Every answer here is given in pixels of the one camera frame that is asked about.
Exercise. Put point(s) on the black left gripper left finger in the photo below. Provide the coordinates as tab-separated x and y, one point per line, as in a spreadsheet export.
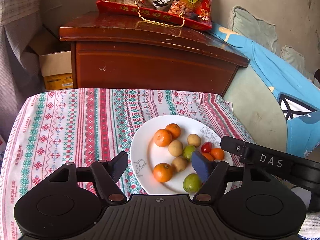
103	174

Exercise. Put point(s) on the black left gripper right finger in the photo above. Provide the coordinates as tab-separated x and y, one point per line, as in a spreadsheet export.
216	175

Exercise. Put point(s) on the orange mandarin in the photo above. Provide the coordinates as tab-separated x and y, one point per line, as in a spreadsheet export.
162	137
208	156
174	129
163	172
217	153

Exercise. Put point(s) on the green fruit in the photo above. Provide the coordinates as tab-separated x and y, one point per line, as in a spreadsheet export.
187	152
192	183

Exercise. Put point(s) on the red cherry tomato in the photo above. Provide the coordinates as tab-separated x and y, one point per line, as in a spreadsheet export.
206	147

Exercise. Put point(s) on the brown kiwi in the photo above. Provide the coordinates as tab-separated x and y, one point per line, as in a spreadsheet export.
175	148
194	140
179	164

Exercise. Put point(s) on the orange mandarin top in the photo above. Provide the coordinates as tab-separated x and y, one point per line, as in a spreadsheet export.
174	129

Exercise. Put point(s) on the white round plate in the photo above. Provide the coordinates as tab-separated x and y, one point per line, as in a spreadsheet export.
145	154

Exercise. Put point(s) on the patterned striped tablecloth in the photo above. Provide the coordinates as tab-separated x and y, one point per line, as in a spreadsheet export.
85	125

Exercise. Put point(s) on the pale green bed sheet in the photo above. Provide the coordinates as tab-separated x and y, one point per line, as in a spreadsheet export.
257	109

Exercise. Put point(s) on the blue cartoon blanket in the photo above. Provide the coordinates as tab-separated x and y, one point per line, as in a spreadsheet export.
297	97

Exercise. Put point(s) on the dark wooden cabinet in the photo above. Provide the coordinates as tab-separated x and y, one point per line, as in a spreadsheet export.
122	51

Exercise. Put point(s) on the open cardboard box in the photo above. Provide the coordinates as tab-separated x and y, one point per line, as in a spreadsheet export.
54	59

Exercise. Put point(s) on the red snack gift bag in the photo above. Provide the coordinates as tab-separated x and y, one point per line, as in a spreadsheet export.
194	14

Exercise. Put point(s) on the grey checked curtain cloth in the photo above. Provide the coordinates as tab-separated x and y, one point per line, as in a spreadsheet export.
20	69

